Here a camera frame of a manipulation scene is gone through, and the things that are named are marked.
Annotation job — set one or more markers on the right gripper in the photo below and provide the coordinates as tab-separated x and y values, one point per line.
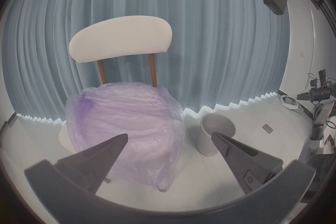
319	93

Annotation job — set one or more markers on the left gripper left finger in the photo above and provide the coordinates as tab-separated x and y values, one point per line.
94	162

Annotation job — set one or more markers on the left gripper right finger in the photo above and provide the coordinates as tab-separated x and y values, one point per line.
244	165

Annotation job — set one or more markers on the purple plastic bag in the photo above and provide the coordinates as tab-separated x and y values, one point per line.
131	118

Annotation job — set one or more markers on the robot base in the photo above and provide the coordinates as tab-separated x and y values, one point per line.
311	150

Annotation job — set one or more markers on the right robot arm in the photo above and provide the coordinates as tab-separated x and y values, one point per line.
324	112

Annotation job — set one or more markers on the white trash bin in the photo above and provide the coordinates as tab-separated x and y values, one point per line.
207	144

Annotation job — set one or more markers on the white cushioned wooden chair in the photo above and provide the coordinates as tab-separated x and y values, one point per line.
118	36

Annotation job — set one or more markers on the pale blue curtain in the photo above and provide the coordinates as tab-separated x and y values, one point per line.
183	20

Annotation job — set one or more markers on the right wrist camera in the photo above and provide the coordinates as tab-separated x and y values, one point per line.
314	83

